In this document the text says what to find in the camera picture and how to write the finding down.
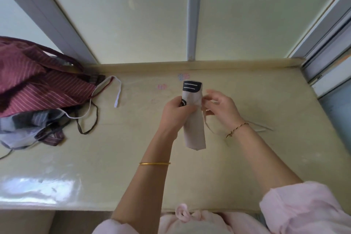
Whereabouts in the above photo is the grey sliding window frame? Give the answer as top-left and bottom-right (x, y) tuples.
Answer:
(286, 0), (351, 98)

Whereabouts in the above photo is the beige apron black print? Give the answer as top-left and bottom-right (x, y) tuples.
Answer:
(180, 80), (275, 151)

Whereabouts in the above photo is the grey striped apron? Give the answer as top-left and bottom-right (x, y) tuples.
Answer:
(0, 108), (65, 133)

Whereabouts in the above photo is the grey window mullion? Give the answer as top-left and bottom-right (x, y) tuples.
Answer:
(187, 0), (203, 62)

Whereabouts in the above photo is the maroon striped apron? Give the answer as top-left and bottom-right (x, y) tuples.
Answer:
(0, 36), (107, 118)

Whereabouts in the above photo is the dark brown apron strap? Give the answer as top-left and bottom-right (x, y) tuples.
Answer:
(75, 101), (99, 135)

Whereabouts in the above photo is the person's right forearm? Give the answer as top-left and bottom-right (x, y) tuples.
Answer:
(225, 120), (304, 204)

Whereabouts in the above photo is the person's right hand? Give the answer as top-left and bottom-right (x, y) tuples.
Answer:
(201, 90), (245, 131)

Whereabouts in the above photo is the pink shirt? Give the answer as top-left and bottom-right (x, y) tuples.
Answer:
(92, 181), (351, 234)

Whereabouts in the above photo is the person's left forearm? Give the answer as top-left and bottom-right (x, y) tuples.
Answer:
(110, 128), (181, 227)

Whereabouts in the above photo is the thin gold black bracelet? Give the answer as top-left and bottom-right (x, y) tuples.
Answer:
(226, 122), (249, 138)

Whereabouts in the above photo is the grey slanted window frame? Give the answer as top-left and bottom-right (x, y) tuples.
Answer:
(0, 0), (98, 64)

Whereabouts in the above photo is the person's left hand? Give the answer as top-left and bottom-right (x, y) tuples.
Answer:
(160, 96), (198, 133)

